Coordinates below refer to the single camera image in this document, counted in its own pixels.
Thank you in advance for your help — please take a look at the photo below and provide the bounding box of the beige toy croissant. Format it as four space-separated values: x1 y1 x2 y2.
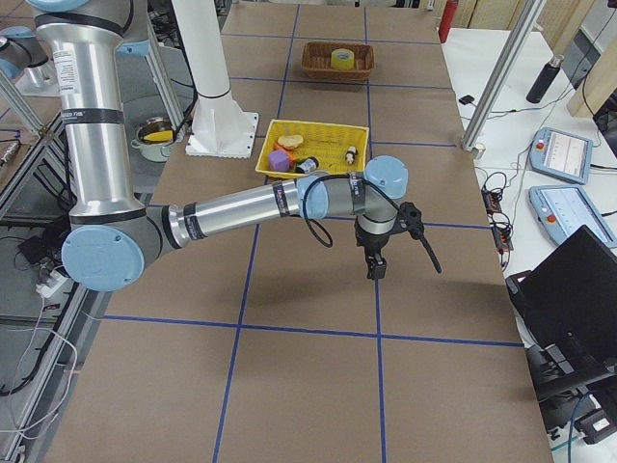
277 134 304 150

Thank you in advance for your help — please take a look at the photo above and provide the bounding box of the teach pendant tablet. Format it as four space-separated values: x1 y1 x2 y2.
528 185 616 249
529 126 593 184

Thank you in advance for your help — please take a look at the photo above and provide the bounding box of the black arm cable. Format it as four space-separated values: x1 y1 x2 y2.
301 176 443 275

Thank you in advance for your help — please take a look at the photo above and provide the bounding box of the yellow tape roll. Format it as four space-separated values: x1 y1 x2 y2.
330 48 355 70

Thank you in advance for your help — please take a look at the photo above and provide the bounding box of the near teach pendant tablet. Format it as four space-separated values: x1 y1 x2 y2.
528 185 616 249

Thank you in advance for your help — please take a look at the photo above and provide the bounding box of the far teach pendant tablet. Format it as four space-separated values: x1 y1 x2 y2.
529 126 593 184

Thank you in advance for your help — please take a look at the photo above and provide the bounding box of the toy panda figure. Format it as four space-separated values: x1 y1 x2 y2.
344 146 358 165

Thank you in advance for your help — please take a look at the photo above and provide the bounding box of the brown wicker basket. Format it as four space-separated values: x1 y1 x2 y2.
301 41 375 82

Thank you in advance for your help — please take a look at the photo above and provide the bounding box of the black water bottle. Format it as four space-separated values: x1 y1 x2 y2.
525 54 564 104

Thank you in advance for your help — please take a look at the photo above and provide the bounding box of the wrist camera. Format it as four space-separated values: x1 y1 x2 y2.
398 202 424 240

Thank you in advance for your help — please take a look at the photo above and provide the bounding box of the aluminium frame post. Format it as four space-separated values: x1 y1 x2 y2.
461 0 546 159

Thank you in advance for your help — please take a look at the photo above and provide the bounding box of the small black dongle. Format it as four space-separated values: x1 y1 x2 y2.
459 95 474 105

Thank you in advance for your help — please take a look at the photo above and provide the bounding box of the black laptop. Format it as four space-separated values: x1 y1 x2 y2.
506 226 616 360

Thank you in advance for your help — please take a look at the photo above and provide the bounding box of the purple foam cube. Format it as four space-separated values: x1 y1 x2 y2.
267 149 291 173

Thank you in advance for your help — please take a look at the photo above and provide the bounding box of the yellow plastic basket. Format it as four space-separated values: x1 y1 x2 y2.
255 120 369 179

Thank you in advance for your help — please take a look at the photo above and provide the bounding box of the red cylinder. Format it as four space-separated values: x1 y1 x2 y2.
438 0 459 43

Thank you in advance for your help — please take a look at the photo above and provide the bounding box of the small dark bottle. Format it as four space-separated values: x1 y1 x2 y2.
294 156 319 175

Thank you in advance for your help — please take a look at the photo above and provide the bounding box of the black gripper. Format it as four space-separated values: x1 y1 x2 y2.
355 216 395 281

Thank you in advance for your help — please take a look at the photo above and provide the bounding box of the white enamel pot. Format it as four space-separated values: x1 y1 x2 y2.
130 117 174 163

